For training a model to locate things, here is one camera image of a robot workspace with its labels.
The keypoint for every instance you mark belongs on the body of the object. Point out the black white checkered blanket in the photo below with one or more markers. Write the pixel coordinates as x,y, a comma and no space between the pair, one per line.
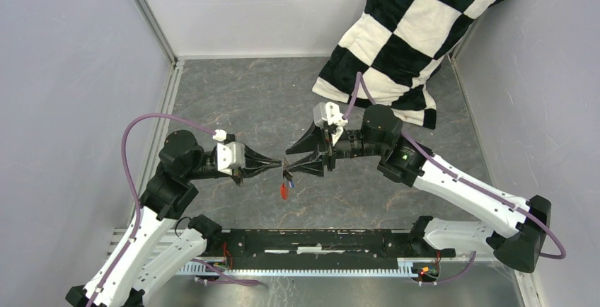
392,50

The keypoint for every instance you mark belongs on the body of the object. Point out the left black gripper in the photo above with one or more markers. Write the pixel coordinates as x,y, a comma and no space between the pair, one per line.
252,158

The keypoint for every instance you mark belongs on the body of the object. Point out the aluminium frame rail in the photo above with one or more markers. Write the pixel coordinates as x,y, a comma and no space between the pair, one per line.
157,31

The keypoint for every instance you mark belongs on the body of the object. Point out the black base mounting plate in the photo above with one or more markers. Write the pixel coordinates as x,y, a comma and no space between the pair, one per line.
320,249

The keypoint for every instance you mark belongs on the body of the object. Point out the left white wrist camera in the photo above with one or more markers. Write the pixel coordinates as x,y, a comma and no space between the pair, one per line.
224,150

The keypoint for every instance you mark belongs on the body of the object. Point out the red key tag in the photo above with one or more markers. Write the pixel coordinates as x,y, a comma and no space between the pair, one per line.
284,190

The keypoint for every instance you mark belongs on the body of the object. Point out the slotted cable duct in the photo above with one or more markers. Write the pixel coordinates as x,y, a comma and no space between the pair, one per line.
404,269

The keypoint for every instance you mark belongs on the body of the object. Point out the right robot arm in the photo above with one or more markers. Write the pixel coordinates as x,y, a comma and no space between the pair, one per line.
511,228

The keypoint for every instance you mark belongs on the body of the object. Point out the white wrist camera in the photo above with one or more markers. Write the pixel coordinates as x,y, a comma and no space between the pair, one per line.
328,117
224,150

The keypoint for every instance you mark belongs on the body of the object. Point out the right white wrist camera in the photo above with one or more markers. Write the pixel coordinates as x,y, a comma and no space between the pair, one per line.
328,117

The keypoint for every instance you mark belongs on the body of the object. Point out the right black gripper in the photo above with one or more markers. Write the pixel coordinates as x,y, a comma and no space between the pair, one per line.
314,163

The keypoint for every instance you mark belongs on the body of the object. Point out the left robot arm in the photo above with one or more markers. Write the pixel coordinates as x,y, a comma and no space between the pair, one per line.
130,276

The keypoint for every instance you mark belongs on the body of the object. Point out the metal key holder plate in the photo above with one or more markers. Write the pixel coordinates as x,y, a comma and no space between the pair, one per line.
287,176

